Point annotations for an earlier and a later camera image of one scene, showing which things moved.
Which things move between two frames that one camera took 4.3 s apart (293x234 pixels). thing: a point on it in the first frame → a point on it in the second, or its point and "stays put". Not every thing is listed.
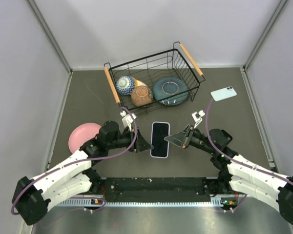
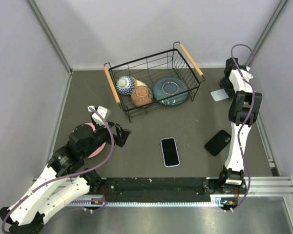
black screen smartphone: (159, 131) → (170, 151)
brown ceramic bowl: (141, 95) stays put
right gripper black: (181, 139) → (222, 84)
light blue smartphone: (223, 93) stays put
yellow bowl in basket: (138, 83) stays put
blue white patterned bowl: (125, 85) stays put
